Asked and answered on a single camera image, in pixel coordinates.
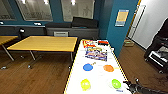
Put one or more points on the green disc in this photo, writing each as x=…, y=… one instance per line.
x=116, y=83

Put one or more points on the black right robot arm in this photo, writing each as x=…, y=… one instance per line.
x=155, y=91

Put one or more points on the orange disc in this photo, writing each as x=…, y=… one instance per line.
x=108, y=68

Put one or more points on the yellow white air hockey table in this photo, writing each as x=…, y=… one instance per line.
x=100, y=80

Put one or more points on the black wheeled cart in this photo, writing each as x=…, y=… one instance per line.
x=158, y=61

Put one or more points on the cardboard box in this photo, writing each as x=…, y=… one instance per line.
x=128, y=43

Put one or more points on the blue disc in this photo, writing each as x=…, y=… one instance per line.
x=87, y=67

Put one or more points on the red black box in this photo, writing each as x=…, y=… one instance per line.
x=103, y=42

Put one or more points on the person in black shirt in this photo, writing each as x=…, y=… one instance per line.
x=158, y=38

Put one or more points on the grey white box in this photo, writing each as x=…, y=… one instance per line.
x=61, y=33

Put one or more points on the interior glass window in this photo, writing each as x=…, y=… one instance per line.
x=78, y=10
x=6, y=8
x=35, y=10

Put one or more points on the yellow wooden table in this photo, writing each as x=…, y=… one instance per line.
x=5, y=39
x=43, y=43

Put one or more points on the dark low sofa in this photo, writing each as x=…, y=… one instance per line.
x=13, y=30

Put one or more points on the yellow framed wall sign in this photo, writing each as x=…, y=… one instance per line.
x=122, y=17

